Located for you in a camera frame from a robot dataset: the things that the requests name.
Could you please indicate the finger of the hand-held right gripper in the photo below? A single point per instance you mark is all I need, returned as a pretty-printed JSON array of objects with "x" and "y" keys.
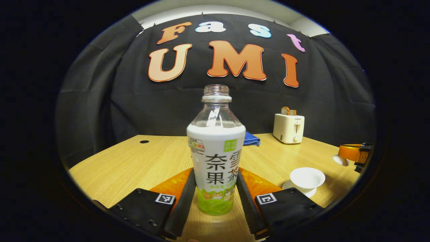
[{"x": 349, "y": 153}]

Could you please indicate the cream toaster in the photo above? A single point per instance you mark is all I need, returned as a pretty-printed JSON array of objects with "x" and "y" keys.
[{"x": 287, "y": 129}]

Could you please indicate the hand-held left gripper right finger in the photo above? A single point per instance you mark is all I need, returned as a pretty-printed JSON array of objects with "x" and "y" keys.
[{"x": 250, "y": 208}]

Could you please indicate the clear water bottle white label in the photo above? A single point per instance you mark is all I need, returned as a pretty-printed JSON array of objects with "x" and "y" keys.
[{"x": 215, "y": 158}]

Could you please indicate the white teacup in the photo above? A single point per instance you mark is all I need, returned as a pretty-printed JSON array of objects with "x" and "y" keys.
[{"x": 307, "y": 176}]

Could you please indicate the black backdrop cloth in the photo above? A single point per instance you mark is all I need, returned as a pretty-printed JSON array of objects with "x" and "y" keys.
[{"x": 151, "y": 107}]

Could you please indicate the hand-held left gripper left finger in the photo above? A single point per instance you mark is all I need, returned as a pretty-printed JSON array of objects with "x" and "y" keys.
[{"x": 183, "y": 208}]

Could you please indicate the blue towel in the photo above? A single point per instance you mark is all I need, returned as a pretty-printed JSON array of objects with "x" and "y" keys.
[{"x": 251, "y": 138}]

